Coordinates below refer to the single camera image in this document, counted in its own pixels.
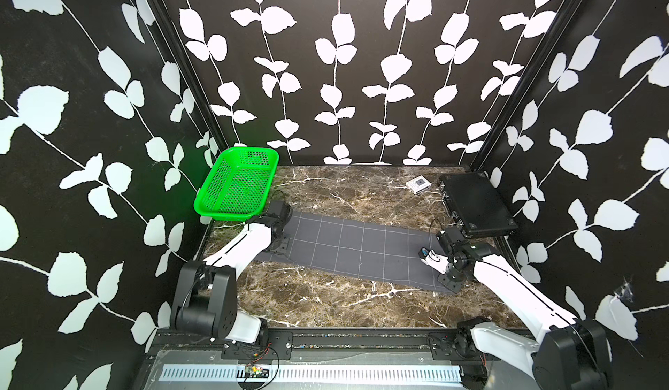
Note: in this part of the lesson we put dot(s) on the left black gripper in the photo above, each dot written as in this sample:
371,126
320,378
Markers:
282,246

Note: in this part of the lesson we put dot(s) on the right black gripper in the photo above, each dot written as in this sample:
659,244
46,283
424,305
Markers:
449,285

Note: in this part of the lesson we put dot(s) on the grey grid pillowcase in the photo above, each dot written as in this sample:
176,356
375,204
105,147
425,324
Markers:
357,250

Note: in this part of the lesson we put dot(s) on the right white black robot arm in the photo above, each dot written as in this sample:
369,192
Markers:
563,352

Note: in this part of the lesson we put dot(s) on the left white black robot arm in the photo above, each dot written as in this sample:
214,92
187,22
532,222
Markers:
206,296

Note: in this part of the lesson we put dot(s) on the black flat case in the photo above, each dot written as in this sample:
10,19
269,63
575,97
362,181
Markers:
475,205

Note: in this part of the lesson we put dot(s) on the green plastic basket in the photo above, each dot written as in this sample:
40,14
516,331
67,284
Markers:
237,187

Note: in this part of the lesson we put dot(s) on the small white tag card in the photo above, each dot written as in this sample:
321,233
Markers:
419,185

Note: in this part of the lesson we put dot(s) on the small circuit board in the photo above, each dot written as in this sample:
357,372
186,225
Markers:
255,373

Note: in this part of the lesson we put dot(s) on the white perforated strip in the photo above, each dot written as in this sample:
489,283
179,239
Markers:
330,374

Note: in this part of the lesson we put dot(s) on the black front mounting rail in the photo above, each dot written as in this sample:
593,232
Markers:
438,343

